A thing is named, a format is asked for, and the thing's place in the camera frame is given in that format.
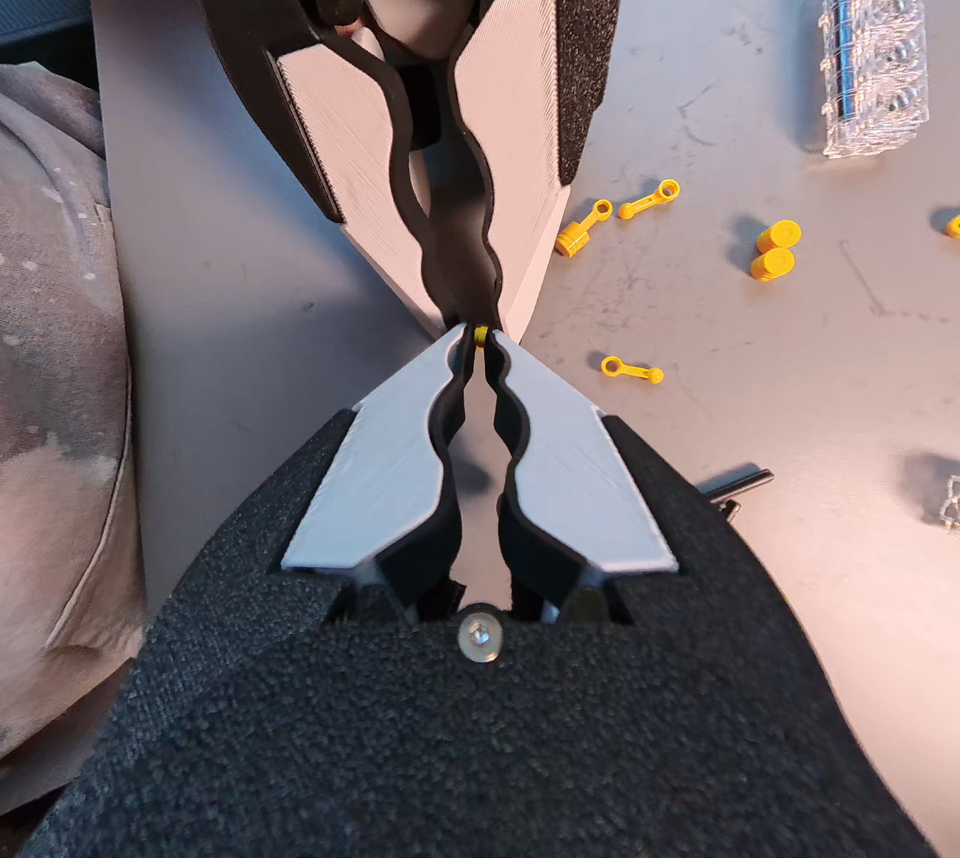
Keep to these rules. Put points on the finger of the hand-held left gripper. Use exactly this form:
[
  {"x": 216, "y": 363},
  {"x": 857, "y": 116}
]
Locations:
[
  {"x": 525, "y": 108},
  {"x": 352, "y": 138}
]

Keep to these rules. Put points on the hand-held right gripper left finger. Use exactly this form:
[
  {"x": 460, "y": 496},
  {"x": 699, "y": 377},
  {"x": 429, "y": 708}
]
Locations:
[{"x": 367, "y": 498}]

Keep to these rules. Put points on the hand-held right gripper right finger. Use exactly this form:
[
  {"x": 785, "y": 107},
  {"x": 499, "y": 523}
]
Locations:
[{"x": 585, "y": 498}]

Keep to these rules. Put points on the yellow connecting rod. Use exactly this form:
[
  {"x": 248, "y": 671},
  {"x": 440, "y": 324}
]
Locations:
[
  {"x": 596, "y": 213},
  {"x": 632, "y": 369},
  {"x": 649, "y": 198}
]

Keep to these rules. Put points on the small yellow building part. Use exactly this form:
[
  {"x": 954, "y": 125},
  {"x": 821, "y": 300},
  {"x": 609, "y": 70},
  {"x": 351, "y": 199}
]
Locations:
[{"x": 571, "y": 242}]

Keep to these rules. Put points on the yellow piston crank assembly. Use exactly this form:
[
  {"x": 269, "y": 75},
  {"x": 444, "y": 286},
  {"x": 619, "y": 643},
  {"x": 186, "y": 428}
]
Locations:
[
  {"x": 731, "y": 507},
  {"x": 742, "y": 479}
]

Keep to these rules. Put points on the grey desk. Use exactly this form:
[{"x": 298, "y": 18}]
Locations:
[{"x": 225, "y": 273}]

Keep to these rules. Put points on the clear plastic building piece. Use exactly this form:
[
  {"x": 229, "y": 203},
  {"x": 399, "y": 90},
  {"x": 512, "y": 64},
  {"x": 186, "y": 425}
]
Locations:
[
  {"x": 952, "y": 506},
  {"x": 877, "y": 48}
]

